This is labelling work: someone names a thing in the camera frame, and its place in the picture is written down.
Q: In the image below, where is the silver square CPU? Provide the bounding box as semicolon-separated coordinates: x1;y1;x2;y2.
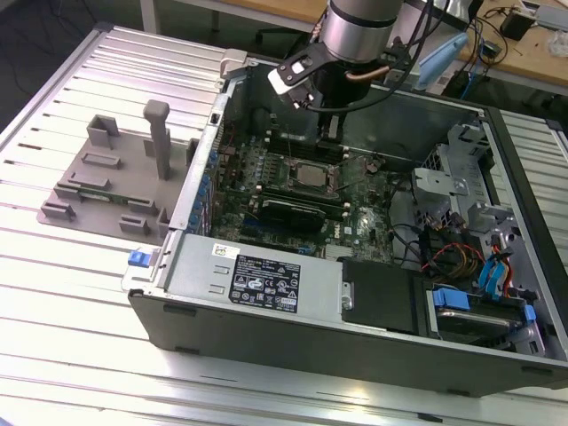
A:
295;162;329;187

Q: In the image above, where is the black graphics card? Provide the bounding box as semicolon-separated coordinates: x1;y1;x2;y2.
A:
256;198;328;235

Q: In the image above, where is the green RAM stick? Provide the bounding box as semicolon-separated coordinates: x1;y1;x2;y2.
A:
78;188;130;206

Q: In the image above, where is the silver hard disk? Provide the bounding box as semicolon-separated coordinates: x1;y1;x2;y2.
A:
437;308;525;347

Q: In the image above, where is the black power cable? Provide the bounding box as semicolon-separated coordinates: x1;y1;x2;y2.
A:
390;221;430;272

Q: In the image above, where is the black open PC case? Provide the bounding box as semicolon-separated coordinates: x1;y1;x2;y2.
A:
119;47;568;398

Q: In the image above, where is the black plastic cover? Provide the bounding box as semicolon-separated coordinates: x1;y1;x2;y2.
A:
340;256;430;337

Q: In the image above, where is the blue flat wire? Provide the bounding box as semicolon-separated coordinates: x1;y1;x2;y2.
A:
493;250;512;298
478;259;499;296

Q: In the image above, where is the small black box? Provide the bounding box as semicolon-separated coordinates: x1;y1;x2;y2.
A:
500;9;533;42

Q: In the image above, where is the red yellow wire bundle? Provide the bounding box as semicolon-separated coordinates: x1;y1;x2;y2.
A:
421;242;485;272

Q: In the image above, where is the green motherboard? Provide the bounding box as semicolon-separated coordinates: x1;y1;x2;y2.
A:
208;128;400;267

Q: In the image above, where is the grey plastic parts rack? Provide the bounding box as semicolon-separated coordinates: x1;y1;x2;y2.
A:
35;99;201;245

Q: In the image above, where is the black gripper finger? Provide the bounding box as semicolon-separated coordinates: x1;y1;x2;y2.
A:
327;114;344;144

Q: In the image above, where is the silver metal drive cage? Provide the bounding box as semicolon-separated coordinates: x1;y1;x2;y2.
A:
410;122;496;232

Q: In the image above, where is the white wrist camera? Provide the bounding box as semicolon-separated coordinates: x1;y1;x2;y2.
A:
267;43;332;110

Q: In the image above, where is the blue disk carrier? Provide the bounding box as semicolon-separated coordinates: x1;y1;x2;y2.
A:
430;287;539;329

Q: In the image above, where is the grey flat device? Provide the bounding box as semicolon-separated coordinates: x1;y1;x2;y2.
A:
534;6;568;31

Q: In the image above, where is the metal socket cover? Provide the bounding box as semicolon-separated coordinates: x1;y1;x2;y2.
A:
333;150;383;193

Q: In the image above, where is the wooden desk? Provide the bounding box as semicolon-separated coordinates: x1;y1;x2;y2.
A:
456;0;568;88

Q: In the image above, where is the CPU socket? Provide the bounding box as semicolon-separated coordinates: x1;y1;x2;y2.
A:
287;157;341;199

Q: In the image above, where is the silver power supply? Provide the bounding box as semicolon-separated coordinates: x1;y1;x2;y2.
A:
166;233;345;320

